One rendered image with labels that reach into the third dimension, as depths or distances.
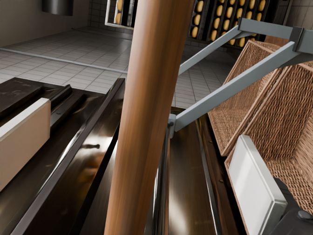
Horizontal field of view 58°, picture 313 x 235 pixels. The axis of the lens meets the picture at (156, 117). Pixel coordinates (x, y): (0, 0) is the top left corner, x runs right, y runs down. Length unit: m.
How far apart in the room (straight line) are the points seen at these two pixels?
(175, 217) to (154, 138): 0.79
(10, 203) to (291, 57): 0.81
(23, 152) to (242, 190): 0.13
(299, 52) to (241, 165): 0.44
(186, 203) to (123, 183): 0.82
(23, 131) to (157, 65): 0.08
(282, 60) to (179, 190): 0.63
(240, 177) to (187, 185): 0.90
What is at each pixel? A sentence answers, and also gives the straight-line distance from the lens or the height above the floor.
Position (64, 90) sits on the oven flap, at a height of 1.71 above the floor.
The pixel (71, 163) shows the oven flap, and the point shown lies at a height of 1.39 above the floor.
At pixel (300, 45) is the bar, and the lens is 0.59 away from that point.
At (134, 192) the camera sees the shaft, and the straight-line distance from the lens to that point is 0.19.
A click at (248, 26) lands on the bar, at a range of 1.05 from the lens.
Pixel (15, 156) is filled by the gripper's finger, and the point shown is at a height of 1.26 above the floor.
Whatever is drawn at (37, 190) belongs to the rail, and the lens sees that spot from 0.74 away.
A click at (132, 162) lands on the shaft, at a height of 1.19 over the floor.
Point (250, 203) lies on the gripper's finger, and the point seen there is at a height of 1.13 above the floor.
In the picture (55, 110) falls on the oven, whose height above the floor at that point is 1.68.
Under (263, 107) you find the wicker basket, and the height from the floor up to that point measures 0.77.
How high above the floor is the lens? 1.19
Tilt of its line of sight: 1 degrees down
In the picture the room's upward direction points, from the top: 80 degrees counter-clockwise
